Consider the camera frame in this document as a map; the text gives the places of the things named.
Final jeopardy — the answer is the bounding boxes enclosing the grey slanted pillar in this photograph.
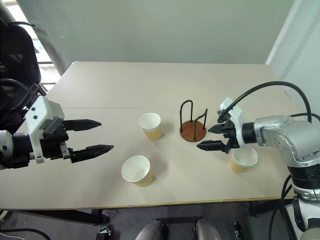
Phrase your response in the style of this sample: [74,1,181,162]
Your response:
[0,0,66,76]

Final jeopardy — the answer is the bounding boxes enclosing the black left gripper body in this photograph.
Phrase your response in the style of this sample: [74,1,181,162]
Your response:
[39,120,74,161]

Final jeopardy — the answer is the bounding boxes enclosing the dark window railing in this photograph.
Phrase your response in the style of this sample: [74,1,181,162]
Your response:
[36,60,61,93]

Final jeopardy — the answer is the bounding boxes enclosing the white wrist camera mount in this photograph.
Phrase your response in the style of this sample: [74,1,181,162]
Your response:
[24,95,66,165]
[216,97,248,150]

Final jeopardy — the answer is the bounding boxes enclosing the black torso cables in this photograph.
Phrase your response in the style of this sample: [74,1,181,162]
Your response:
[268,174,301,240]

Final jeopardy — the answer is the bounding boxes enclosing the white and tan paper cup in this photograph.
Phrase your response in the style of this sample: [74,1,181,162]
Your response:
[138,112,163,142]
[121,155,154,188]
[227,146,259,174]

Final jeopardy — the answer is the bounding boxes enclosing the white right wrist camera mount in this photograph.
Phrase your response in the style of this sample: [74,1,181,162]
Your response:
[216,97,248,150]

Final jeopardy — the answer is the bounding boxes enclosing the black floor plate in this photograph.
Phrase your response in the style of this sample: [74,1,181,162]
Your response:
[155,216,204,224]

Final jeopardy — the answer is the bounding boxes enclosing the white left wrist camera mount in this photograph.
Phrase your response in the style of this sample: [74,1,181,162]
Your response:
[24,95,66,165]

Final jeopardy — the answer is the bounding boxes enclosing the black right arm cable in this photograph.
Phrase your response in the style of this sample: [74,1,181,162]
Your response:
[218,80,313,124]

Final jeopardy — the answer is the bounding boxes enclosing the dark rounded grey shape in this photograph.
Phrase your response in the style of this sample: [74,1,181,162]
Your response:
[134,220,169,240]
[194,219,221,240]

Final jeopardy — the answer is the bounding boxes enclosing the black office chair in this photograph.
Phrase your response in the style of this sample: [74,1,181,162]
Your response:
[0,21,47,126]

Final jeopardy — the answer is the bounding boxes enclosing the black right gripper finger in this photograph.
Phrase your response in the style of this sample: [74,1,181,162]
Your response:
[196,140,227,153]
[207,123,225,134]

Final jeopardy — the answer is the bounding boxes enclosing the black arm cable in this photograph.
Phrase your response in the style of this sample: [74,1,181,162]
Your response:
[0,78,43,114]
[218,80,313,124]

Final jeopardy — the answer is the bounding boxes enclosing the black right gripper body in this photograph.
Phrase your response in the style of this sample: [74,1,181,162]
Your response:
[216,119,241,155]

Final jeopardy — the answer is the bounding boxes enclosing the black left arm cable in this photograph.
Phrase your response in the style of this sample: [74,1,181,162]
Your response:
[0,78,43,114]

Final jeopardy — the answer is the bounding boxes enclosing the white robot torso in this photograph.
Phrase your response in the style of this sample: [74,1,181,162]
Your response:
[284,188,320,240]

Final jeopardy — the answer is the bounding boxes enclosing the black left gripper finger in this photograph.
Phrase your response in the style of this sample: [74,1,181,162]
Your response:
[66,144,115,164]
[62,119,102,132]

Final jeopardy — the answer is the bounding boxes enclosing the black table leg frame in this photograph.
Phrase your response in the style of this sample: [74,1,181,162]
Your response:
[13,208,111,236]
[248,198,278,218]

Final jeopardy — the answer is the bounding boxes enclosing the wooden base wire cup holder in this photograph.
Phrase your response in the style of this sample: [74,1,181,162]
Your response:
[179,99,209,143]

